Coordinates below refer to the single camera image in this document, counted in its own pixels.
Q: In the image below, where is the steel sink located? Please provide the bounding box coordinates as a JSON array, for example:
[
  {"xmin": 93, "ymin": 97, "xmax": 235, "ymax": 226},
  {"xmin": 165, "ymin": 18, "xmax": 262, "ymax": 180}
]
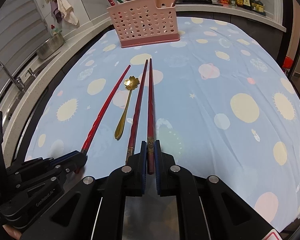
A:
[{"xmin": 0, "ymin": 53, "xmax": 59, "ymax": 131}]

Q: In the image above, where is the blue patterned tablecloth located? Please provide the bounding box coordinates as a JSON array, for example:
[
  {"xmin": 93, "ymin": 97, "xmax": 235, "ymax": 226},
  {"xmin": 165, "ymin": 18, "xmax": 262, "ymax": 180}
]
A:
[{"xmin": 26, "ymin": 17, "xmax": 300, "ymax": 231}]

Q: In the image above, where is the gold flower spoon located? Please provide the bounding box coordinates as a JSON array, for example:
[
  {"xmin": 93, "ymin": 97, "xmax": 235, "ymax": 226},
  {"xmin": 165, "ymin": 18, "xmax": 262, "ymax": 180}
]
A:
[{"xmin": 114, "ymin": 76, "xmax": 140, "ymax": 140}]

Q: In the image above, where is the red twisted chopstick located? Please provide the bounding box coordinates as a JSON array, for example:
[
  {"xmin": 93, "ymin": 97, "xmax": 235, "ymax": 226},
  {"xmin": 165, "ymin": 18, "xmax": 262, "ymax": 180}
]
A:
[{"xmin": 81, "ymin": 64, "xmax": 131, "ymax": 157}]

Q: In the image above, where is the person's left hand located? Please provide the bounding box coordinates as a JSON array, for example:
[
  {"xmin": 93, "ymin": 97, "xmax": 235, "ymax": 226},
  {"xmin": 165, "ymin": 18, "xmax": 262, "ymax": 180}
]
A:
[{"xmin": 2, "ymin": 224, "xmax": 21, "ymax": 240}]

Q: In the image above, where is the chrome faucet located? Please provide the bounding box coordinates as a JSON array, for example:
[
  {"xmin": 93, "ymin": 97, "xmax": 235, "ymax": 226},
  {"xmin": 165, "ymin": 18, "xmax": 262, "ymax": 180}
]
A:
[{"xmin": 0, "ymin": 61, "xmax": 25, "ymax": 92}]

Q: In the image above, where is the small green cap jar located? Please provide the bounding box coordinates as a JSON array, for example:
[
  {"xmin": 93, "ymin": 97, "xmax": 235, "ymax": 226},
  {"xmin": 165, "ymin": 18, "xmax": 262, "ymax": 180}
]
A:
[{"xmin": 230, "ymin": 0, "xmax": 236, "ymax": 6}]

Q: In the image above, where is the stainless steel bowl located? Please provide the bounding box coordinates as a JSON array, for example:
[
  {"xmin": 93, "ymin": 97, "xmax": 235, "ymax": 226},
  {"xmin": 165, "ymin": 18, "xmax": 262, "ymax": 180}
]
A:
[{"xmin": 36, "ymin": 31, "xmax": 65, "ymax": 60}]

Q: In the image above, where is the small green jar set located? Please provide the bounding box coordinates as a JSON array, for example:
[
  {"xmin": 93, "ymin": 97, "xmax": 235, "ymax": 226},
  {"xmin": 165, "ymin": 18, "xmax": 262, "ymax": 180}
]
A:
[{"xmin": 251, "ymin": 0, "xmax": 266, "ymax": 16}]

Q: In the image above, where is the pink hanging towel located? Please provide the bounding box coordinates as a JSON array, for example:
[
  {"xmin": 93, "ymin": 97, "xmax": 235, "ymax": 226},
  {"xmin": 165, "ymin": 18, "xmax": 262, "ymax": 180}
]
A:
[{"xmin": 53, "ymin": 0, "xmax": 79, "ymax": 26}]

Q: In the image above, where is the purple hanging cloth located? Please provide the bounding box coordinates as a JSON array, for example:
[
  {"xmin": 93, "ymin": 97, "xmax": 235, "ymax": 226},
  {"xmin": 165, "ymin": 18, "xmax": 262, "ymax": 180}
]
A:
[{"xmin": 50, "ymin": 0, "xmax": 63, "ymax": 24}]

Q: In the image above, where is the maroon chopstick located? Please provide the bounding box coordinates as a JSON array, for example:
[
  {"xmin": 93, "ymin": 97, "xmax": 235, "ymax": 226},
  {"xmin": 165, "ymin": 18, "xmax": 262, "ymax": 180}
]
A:
[{"xmin": 126, "ymin": 59, "xmax": 148, "ymax": 164}]

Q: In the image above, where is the dark red chopstick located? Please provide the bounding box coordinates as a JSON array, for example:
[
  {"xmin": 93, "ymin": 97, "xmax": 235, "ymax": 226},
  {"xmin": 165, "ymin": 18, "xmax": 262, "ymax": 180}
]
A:
[{"xmin": 147, "ymin": 59, "xmax": 154, "ymax": 175}]

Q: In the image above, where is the pink perforated utensil holder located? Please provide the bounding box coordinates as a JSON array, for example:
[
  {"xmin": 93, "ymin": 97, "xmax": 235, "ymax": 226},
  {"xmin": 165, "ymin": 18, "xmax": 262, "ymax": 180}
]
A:
[{"xmin": 107, "ymin": 0, "xmax": 180, "ymax": 48}]

